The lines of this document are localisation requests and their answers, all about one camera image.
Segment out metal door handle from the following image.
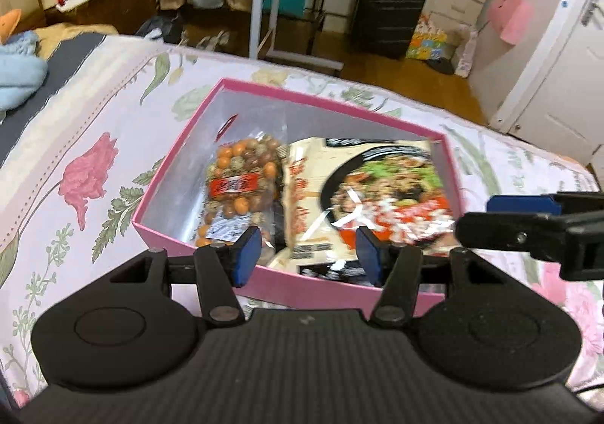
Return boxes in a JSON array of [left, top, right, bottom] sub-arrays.
[[580, 0, 604, 26]]

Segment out wooden nightstand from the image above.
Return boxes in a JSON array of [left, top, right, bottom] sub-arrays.
[[45, 0, 159, 33]]

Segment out black shoes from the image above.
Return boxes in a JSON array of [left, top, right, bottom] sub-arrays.
[[134, 15, 185, 43]]

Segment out orange beaked plush toy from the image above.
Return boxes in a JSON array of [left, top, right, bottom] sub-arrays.
[[0, 9, 22, 45]]

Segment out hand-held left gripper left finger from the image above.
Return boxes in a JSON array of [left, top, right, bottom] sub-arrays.
[[109, 226, 263, 325]]

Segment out light blue blanket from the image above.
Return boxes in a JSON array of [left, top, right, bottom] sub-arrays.
[[0, 30, 49, 111]]

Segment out colourful gift bag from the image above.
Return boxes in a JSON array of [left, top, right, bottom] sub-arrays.
[[406, 13, 461, 61]]

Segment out white paper bag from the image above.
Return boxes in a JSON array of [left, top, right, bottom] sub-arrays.
[[455, 25, 477, 78]]

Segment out pink hanging bag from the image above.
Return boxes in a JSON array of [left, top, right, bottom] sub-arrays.
[[487, 0, 534, 45]]

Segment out yellow cloth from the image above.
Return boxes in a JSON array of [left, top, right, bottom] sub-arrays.
[[35, 23, 119, 59]]

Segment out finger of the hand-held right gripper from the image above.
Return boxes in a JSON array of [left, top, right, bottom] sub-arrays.
[[455, 211, 604, 282], [486, 192, 604, 217]]

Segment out black suitcase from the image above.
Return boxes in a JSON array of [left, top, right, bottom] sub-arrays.
[[349, 0, 430, 59]]

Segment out pink cardboard box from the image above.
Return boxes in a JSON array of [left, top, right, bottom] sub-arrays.
[[131, 78, 465, 317]]

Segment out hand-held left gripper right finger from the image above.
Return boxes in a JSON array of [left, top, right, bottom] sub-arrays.
[[355, 226, 494, 328]]

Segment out instant noodle packet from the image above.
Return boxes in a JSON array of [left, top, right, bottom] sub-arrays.
[[278, 137, 456, 264]]

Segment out clear coated peanut bag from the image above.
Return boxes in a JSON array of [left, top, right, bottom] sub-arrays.
[[196, 134, 290, 248]]

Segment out black cable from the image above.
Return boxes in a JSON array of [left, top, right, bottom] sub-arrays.
[[571, 374, 604, 406]]

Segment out white sandals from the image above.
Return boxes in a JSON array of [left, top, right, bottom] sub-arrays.
[[196, 30, 232, 52]]

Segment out white door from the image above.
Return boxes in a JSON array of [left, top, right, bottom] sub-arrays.
[[491, 0, 604, 165]]

